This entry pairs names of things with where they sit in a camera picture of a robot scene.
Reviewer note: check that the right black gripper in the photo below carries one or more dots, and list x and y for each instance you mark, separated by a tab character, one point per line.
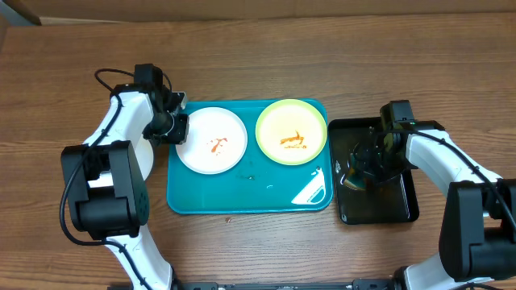
367	155

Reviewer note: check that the green yellow scrub sponge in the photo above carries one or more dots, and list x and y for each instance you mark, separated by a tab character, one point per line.
354	178

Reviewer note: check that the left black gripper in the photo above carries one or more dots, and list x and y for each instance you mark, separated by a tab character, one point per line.
178	138

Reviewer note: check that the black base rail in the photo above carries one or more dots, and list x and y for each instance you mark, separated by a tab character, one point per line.
358	284

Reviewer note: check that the black water tray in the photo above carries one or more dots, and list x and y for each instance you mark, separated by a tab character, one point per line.
392	202

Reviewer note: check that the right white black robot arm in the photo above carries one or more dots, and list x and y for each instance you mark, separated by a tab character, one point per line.
477	236

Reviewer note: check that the teal plastic serving tray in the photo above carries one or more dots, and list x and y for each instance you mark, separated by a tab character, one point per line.
256	184

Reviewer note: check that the white plate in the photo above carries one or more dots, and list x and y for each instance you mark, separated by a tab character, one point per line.
216	141
144	153

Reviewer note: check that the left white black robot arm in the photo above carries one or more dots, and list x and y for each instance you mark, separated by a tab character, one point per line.
105	200

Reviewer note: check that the green rimmed plate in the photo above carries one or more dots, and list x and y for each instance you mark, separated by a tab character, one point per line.
291	132

